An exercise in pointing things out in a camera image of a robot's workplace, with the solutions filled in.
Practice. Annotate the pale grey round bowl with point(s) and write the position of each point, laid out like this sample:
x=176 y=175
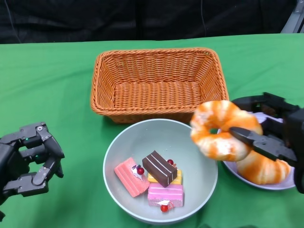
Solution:
x=152 y=135

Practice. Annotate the orange wicker rectangular basket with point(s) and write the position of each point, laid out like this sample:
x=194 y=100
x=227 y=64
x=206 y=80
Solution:
x=156 y=97

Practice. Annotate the chocolate brown cake slice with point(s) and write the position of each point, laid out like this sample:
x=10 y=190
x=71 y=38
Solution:
x=159 y=168

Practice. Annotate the grey metal frame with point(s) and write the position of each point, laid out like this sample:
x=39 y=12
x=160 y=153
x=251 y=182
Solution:
x=294 y=19

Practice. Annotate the orange striped croissant bread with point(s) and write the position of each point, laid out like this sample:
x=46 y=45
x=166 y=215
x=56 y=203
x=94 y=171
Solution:
x=213 y=114
x=261 y=171

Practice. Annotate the salmon pink cake slice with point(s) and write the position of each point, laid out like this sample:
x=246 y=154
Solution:
x=128 y=175

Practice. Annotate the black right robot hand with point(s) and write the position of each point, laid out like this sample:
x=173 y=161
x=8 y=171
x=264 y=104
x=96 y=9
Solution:
x=273 y=147

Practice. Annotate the lavender round plate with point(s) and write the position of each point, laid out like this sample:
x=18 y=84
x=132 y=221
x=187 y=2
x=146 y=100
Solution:
x=232 y=171

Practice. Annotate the green tablecloth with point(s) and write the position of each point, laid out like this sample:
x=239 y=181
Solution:
x=59 y=83

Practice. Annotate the magenta pink cake slice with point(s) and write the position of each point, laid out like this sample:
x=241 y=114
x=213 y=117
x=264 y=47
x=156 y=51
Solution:
x=166 y=192

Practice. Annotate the black backdrop curtain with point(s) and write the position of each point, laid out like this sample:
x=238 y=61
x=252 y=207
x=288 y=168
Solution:
x=118 y=19

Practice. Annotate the yellow cake slice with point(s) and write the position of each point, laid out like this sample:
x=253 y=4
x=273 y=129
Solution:
x=178 y=178

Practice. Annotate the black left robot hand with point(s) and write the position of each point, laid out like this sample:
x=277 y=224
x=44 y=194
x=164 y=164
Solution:
x=45 y=145

